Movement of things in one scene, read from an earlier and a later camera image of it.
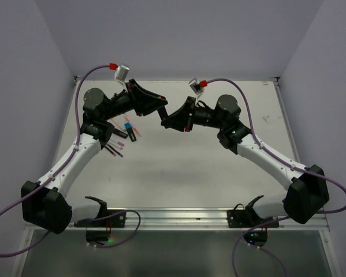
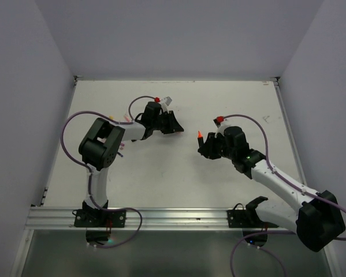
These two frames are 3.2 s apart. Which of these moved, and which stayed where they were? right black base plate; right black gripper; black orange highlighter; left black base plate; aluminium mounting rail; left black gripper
Moved: black orange highlighter; left black gripper; right black gripper
Stayed: right black base plate; left black base plate; aluminium mounting rail
